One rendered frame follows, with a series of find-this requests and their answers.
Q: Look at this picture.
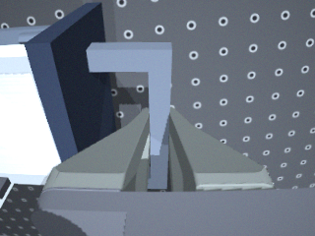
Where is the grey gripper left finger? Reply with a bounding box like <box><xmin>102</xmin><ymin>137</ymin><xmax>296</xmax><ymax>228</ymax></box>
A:
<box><xmin>42</xmin><ymin>108</ymin><xmax>151</xmax><ymax>192</ymax></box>

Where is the dark patterned carpet floor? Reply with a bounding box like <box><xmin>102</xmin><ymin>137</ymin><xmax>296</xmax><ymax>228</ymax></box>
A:
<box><xmin>0</xmin><ymin>0</ymin><xmax>315</xmax><ymax>236</ymax></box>

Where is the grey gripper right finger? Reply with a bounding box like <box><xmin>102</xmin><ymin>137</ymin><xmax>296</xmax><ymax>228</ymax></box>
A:
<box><xmin>168</xmin><ymin>107</ymin><xmax>276</xmax><ymax>192</ymax></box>

